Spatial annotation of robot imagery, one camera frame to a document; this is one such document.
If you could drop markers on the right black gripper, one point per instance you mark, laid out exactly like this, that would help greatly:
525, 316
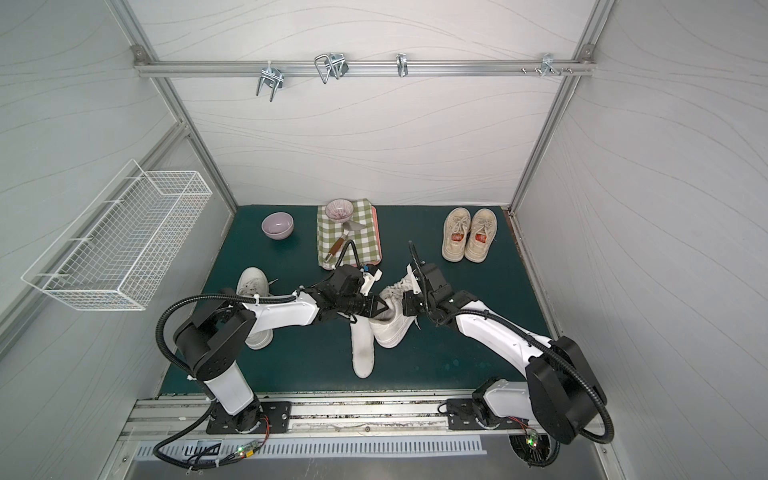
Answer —
411, 302

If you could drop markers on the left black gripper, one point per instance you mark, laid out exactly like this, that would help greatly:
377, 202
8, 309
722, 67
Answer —
365, 303

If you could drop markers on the white insole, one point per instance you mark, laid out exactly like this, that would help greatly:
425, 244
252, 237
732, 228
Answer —
362, 344

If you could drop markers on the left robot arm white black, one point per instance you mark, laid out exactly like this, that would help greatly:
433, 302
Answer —
211, 339

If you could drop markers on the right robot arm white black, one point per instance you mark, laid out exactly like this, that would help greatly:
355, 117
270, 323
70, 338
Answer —
564, 394

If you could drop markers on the green white checkered cloth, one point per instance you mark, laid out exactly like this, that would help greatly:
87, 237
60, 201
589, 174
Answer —
360, 240

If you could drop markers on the beige sneaker left one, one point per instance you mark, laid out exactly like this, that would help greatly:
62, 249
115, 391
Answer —
455, 231

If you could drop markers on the beige sneaker one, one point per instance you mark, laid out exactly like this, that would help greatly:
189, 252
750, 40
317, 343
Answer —
483, 229
455, 231

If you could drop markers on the pink speckled bowl on cloth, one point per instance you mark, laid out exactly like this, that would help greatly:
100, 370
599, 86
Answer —
339, 210

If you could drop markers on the beige sneaker right one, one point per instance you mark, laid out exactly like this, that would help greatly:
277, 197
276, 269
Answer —
483, 229

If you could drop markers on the pink tray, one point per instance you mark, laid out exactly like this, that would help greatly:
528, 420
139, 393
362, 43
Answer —
377, 237

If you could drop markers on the purple bowl on table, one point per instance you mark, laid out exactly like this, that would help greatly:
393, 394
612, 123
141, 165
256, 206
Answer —
278, 225

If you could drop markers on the white vent strip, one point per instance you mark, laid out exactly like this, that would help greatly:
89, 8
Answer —
328, 447

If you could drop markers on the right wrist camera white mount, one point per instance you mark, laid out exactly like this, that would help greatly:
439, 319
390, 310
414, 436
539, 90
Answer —
412, 280

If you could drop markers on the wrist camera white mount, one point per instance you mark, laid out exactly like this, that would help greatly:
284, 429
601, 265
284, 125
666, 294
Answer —
370, 275
412, 280

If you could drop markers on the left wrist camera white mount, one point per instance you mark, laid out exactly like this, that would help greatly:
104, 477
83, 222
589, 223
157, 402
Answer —
370, 275

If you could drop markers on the metal spatula wooden handle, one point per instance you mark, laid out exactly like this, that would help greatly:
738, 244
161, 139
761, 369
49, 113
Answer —
348, 227

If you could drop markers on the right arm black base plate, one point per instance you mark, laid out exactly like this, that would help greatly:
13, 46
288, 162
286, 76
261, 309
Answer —
465, 414

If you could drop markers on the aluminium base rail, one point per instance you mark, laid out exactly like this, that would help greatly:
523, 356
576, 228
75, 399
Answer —
312, 414

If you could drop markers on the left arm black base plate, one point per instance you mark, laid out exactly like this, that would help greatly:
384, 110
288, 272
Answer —
270, 415

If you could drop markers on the metal hook bracket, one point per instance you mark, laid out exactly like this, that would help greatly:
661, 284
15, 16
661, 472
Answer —
401, 65
547, 68
271, 79
331, 65

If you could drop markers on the white wire basket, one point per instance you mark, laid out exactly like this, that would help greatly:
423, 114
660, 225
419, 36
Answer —
114, 255

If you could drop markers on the aluminium cross rail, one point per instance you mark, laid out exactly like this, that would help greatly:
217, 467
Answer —
357, 68

